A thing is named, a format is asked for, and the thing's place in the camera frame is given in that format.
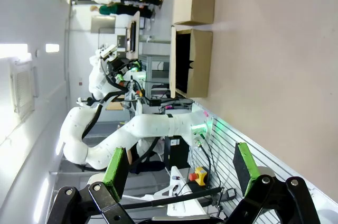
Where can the person in green top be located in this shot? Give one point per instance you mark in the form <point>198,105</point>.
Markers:
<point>111,10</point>

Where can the yellow emergency stop button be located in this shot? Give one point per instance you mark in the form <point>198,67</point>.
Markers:
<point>198,176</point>

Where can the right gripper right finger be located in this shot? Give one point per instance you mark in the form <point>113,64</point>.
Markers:
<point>244,166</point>

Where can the ceiling light panel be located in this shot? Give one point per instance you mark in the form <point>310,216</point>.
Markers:
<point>52,47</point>
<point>13,50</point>

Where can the grey slotted aluminium base plate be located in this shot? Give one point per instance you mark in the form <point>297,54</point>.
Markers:
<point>237,134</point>

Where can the ceiling air vent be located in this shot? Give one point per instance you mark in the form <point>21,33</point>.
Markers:
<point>23,89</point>

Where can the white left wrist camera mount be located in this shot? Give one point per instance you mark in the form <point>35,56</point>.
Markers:
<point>108,51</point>

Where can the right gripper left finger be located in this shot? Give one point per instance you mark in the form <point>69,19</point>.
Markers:
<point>116,171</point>

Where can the small black power adapter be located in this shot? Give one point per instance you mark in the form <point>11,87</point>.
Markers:
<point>231,193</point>

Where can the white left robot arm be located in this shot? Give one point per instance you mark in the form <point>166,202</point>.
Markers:
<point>148,126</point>

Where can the black computer case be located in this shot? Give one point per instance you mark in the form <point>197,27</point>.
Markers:
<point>177,152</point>

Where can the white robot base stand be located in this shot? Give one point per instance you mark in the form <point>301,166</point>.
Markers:
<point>182,197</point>

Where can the aluminium frame rack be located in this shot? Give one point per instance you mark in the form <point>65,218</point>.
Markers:
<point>155,70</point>

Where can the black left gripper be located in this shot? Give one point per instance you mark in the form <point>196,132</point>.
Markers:
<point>117,66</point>

